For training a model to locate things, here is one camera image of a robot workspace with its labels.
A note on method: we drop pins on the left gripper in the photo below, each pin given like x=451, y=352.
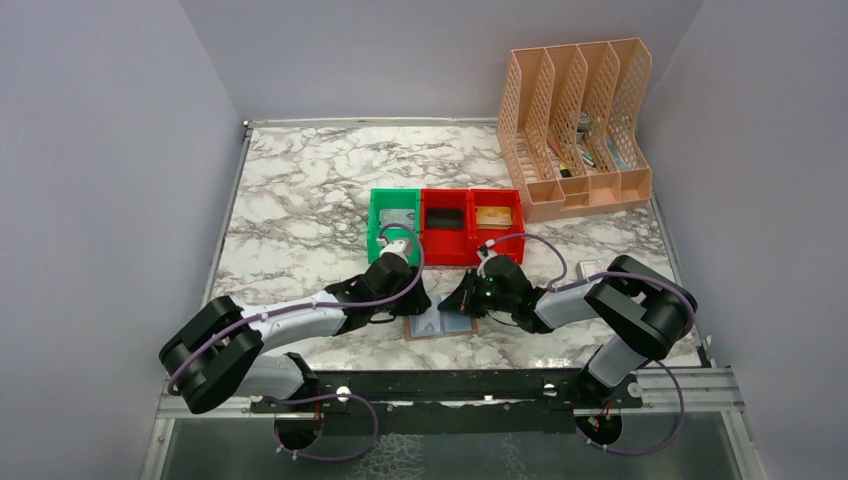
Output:
x=416, y=302

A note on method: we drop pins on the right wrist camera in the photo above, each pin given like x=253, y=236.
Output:
x=486, y=253

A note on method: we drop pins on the silver card in green bin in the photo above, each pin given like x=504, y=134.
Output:
x=404, y=216

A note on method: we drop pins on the peach file organizer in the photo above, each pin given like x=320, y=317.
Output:
x=546, y=89

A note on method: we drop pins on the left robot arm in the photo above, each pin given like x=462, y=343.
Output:
x=225, y=349

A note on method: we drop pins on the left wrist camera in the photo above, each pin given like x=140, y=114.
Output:
x=400, y=247

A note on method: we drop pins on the black cards stack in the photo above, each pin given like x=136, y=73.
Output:
x=438, y=218

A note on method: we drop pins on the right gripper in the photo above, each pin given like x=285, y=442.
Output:
x=461, y=300

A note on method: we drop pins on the tan leather card holder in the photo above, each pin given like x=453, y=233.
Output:
x=453, y=324

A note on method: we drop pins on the gold cards stack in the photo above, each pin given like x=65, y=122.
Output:
x=493, y=217

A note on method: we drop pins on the white small box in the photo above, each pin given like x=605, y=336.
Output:
x=587, y=268

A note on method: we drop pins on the green plastic bin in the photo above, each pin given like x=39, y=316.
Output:
x=381, y=198

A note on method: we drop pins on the red plastic bin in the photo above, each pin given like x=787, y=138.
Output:
x=442, y=247
x=475, y=237

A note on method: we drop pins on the silver card with emblem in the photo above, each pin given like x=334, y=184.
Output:
x=427, y=324

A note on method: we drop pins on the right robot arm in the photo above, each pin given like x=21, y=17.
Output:
x=647, y=312

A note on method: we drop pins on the items in organizer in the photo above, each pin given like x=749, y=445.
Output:
x=583, y=125

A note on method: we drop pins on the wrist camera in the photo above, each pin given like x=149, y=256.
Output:
x=400, y=247
x=486, y=253

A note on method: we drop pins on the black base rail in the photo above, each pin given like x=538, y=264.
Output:
x=432, y=402

